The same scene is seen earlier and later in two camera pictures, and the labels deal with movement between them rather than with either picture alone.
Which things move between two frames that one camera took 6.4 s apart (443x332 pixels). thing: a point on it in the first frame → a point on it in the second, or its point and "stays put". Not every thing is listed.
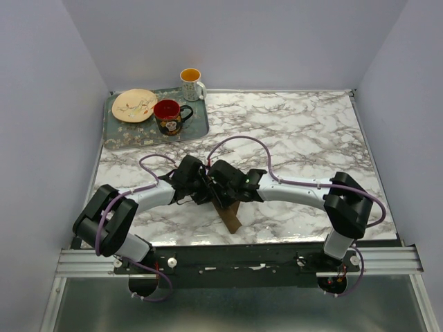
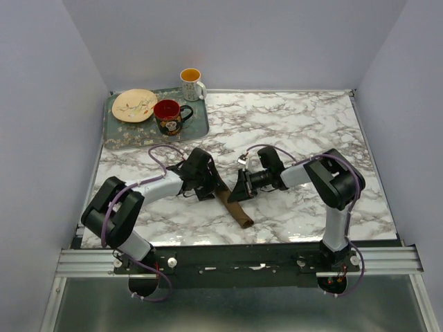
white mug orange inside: (190, 77) stays put
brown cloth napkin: (228, 215) → (243, 220)
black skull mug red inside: (167, 115) stays put
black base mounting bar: (238, 265) stays put
